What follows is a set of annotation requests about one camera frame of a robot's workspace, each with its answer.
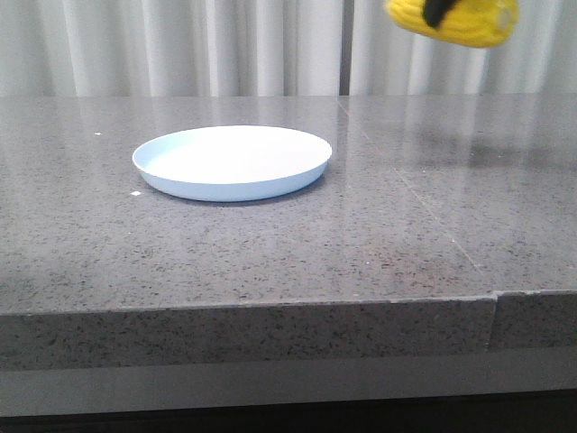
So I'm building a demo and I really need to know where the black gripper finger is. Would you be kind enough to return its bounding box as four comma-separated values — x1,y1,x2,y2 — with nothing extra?
422,0,459,26

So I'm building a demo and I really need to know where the yellow corn cob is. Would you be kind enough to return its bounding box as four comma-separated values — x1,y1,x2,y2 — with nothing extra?
384,0,519,48

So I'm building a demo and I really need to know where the light blue round plate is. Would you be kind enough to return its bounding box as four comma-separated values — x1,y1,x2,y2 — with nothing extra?
132,125,333,202

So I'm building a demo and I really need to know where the white pleated curtain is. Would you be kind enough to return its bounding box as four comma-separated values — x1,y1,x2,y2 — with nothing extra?
1,1,576,97

